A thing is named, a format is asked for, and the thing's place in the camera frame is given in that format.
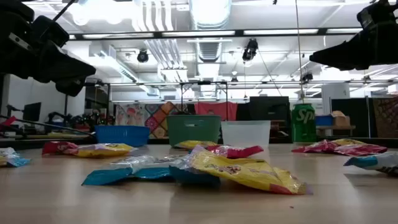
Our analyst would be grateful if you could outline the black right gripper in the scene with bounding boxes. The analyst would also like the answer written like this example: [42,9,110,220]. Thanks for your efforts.
[309,23,398,70]

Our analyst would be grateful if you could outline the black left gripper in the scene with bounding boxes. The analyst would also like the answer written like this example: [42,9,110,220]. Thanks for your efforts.
[0,21,96,97]

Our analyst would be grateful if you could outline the yellow candy packet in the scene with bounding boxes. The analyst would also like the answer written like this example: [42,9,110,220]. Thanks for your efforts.
[188,144,309,196]
[331,138,368,146]
[174,140,218,150]
[73,142,135,158]

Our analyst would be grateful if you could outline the blue white Hershey's bar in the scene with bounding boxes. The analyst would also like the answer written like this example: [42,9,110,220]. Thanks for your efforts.
[81,154,156,187]
[133,154,187,180]
[0,147,31,168]
[343,151,398,175]

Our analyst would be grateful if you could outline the black computer monitor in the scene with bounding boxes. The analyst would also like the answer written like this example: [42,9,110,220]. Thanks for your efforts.
[22,101,42,123]

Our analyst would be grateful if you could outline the cardboard box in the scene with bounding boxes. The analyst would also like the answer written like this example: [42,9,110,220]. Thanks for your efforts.
[331,110,351,127]

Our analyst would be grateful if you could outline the blue storage bin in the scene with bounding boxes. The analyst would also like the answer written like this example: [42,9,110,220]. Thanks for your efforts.
[315,115,334,126]

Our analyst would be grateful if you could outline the red clamp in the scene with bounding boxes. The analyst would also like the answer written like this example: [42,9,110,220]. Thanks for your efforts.
[0,115,18,131]

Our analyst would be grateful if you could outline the blue plastic basket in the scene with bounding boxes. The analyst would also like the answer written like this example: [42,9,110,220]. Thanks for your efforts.
[95,124,151,147]

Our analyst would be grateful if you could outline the green Sprite can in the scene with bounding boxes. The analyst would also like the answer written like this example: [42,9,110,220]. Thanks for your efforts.
[290,103,317,144]

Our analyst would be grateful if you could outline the colourful patchwork quilt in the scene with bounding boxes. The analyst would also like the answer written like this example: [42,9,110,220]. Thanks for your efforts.
[114,101,189,139]

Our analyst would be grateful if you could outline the black cabinet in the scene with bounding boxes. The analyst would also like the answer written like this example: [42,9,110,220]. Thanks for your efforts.
[248,96,292,139]

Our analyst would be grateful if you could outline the black hanging spotlight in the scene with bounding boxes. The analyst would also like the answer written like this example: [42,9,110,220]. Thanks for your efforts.
[241,38,259,62]

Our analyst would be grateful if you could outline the clear plastic container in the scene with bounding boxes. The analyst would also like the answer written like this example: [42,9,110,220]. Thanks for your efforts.
[221,120,272,147]

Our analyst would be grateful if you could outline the black metal rack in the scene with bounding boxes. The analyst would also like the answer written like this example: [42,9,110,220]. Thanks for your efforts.
[63,80,229,125]

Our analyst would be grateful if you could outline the teal plastic basket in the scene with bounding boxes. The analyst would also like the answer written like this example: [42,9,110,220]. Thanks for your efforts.
[166,114,222,147]

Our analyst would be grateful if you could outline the overhead light bar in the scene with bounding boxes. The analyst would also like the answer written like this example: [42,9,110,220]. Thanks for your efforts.
[68,28,364,41]

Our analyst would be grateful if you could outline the red hanging cloth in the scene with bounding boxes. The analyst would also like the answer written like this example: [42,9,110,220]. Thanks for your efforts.
[194,101,239,121]

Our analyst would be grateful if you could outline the thin hanging cable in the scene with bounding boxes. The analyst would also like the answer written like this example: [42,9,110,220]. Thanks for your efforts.
[294,0,305,103]

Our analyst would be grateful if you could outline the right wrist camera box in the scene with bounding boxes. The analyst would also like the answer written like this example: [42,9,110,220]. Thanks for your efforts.
[356,1,394,30]

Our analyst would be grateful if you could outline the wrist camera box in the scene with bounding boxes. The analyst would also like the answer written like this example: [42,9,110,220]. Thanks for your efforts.
[30,15,70,48]
[356,1,394,30]

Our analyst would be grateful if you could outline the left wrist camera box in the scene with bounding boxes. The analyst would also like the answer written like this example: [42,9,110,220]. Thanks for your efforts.
[30,15,70,48]

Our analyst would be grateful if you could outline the black dome ceiling camera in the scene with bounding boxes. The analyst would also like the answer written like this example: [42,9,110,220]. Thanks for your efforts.
[137,49,150,64]

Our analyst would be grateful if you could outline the silver ventilation duct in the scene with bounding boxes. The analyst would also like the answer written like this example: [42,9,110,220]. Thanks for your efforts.
[188,0,233,63]

